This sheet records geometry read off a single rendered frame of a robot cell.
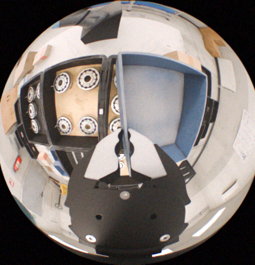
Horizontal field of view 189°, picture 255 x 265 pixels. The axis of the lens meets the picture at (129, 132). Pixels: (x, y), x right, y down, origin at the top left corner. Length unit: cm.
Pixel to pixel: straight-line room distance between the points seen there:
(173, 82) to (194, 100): 6
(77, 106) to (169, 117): 39
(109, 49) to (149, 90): 46
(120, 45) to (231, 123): 296
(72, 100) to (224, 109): 318
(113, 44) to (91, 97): 37
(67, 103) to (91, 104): 13
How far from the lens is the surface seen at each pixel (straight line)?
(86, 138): 49
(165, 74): 19
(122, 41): 62
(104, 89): 30
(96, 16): 47
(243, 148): 302
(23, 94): 70
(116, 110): 39
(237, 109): 295
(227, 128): 305
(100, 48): 60
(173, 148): 25
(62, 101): 48
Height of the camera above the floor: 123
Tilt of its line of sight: 57 degrees down
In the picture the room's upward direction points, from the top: 162 degrees clockwise
